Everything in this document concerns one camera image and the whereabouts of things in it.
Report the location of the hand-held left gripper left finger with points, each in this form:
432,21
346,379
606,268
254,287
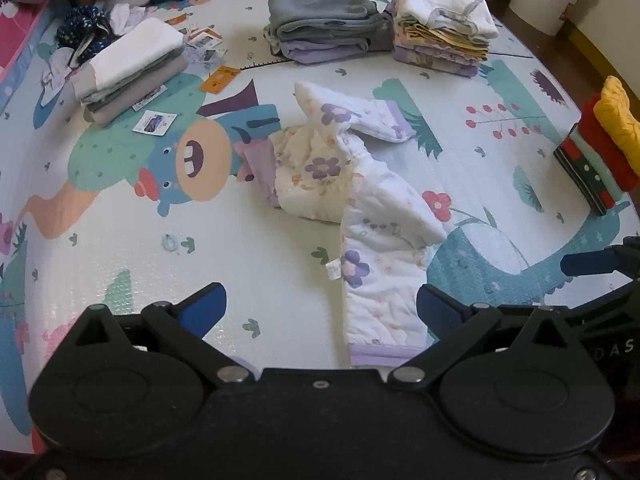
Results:
200,311

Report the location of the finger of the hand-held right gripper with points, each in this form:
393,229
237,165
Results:
587,263

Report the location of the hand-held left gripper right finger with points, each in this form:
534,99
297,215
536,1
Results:
440,311

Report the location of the white floral quilted garment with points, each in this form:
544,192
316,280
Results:
320,185

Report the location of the red yellow striped clothes stack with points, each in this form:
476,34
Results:
605,155

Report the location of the pastel folded clothes stack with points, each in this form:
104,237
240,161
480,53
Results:
440,10

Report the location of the white tag with dark picture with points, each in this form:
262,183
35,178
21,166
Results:
155,123

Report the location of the tag under folded stack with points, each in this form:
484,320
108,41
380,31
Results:
150,97

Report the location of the orange paper tag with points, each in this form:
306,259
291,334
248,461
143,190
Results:
217,80

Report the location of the pile of clothing tags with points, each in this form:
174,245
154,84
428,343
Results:
202,42

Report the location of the grey and white folded stack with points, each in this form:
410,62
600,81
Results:
135,50

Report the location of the white and lilac cloth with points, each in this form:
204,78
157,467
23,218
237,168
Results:
57,72

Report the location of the small white crumpled cloth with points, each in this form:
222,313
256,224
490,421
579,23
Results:
125,17

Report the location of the dark blue dotted cloth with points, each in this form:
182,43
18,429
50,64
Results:
80,22

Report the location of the grey and purple folded stack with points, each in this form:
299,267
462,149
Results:
320,15

